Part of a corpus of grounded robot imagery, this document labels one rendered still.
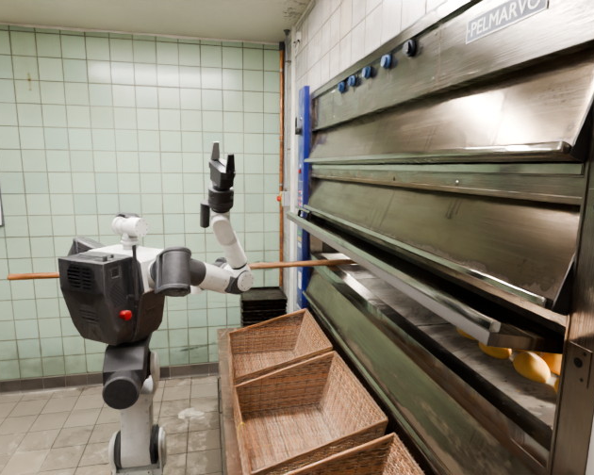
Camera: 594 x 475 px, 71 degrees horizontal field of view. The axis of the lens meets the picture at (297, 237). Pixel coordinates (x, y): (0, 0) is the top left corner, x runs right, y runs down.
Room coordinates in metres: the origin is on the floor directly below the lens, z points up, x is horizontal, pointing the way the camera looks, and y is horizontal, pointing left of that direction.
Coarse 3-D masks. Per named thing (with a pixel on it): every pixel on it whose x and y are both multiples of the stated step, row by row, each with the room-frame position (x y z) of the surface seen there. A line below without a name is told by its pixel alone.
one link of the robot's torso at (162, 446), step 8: (160, 432) 1.46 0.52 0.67; (112, 440) 1.42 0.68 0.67; (160, 440) 1.44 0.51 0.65; (112, 448) 1.40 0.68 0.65; (160, 448) 1.42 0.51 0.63; (112, 456) 1.39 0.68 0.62; (160, 456) 1.43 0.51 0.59; (112, 464) 1.40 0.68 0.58; (160, 464) 1.45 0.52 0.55; (120, 472) 1.41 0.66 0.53; (128, 472) 1.42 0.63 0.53; (136, 472) 1.42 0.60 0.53; (144, 472) 1.42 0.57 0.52; (152, 472) 1.43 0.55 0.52; (160, 472) 1.44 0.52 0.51
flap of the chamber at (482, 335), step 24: (288, 216) 2.36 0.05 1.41; (360, 240) 1.70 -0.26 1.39; (360, 264) 1.23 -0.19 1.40; (408, 264) 1.28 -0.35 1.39; (408, 288) 0.93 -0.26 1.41; (456, 288) 1.01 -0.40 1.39; (456, 312) 0.76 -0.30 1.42; (504, 312) 0.84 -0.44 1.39; (480, 336) 0.68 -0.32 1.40; (504, 336) 0.66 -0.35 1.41; (528, 336) 0.68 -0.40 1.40; (552, 336) 0.71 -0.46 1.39
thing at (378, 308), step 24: (360, 288) 1.71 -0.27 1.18; (384, 312) 1.42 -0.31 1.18; (408, 336) 1.22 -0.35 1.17; (432, 360) 1.08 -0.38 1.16; (456, 360) 1.05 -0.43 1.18; (456, 384) 0.97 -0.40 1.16; (480, 384) 0.92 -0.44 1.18; (480, 408) 0.87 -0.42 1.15; (504, 408) 0.82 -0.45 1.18; (504, 432) 0.79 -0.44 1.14; (528, 432) 0.74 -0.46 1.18; (552, 432) 0.74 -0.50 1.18
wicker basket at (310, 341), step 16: (272, 320) 2.34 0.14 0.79; (288, 320) 2.36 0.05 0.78; (304, 320) 2.35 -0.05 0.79; (240, 336) 2.31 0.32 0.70; (256, 336) 2.33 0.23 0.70; (272, 336) 2.34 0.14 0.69; (288, 336) 2.37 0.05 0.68; (304, 336) 2.27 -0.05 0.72; (320, 336) 2.04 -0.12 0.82; (256, 352) 2.33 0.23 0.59; (272, 352) 2.34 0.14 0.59; (288, 352) 2.34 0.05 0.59; (304, 352) 2.18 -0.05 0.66; (320, 352) 1.85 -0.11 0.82; (240, 368) 2.15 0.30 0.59; (256, 368) 2.15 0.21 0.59; (272, 368) 1.80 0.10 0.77; (256, 384) 1.79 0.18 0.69; (240, 400) 1.77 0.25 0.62; (288, 400) 1.82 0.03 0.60
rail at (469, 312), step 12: (300, 216) 2.14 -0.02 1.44; (336, 240) 1.49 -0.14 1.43; (360, 252) 1.25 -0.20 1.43; (384, 264) 1.08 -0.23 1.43; (396, 276) 1.00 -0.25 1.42; (408, 276) 0.95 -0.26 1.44; (420, 288) 0.89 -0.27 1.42; (432, 288) 0.85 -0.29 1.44; (444, 300) 0.80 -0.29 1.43; (456, 300) 0.77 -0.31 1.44; (468, 312) 0.72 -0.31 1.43; (480, 312) 0.71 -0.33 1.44; (480, 324) 0.68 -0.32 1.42; (492, 324) 0.66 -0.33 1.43
